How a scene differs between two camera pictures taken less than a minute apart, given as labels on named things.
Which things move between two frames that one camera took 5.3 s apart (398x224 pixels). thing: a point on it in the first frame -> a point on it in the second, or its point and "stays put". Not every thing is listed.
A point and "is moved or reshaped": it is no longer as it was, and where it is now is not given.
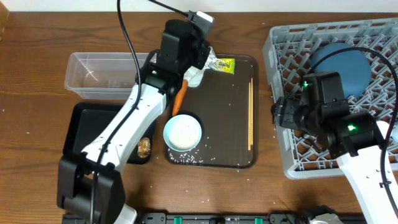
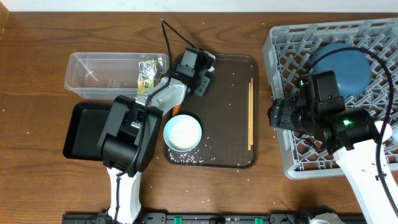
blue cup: [394, 134] stays put
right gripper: [284, 110] stays put
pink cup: [383, 126] stays put
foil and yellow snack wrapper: [227, 65] is moved or reshaped
